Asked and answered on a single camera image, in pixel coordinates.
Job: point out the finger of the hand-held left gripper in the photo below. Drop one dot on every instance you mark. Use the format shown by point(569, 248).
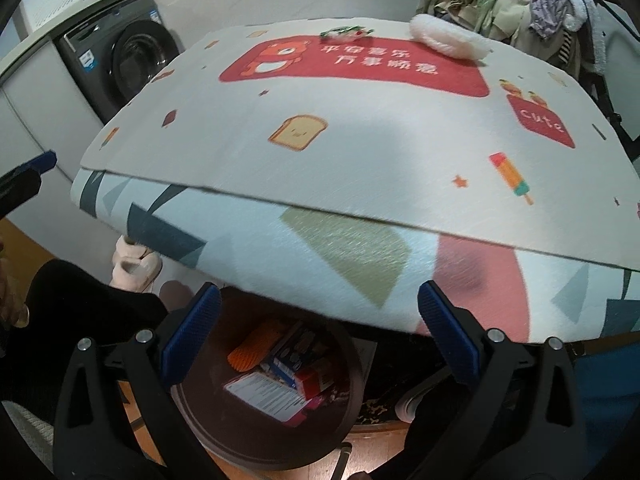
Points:
point(42, 161)

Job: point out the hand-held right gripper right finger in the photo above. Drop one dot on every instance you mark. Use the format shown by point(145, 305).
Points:
point(445, 330)

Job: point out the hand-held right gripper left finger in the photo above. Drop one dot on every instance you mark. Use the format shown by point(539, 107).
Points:
point(192, 325)

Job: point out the brown round bin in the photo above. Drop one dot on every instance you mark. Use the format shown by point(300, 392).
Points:
point(200, 420)

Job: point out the blue box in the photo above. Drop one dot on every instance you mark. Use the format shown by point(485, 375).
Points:
point(292, 355)

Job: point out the red box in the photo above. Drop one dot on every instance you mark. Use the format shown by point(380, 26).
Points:
point(315, 382)

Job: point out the person's left hand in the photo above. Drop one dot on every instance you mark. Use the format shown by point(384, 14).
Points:
point(12, 300)

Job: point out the white cabinet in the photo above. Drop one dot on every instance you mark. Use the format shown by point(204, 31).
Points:
point(30, 100)

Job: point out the beige slipper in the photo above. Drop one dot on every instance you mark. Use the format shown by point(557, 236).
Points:
point(132, 267)

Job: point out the dark patterned rug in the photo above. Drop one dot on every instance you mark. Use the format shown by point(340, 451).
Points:
point(377, 409)

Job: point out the person's black pants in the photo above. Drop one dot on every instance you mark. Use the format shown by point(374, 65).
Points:
point(85, 305)

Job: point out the geometric patterned tablecloth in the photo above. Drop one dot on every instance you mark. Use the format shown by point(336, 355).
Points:
point(340, 260)

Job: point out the grey washing machine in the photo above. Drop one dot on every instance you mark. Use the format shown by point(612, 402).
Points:
point(125, 55)

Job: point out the blue cloth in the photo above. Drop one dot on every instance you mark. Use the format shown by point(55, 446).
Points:
point(607, 395)

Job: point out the printed white table mat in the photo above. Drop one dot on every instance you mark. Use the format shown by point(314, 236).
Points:
point(350, 150)

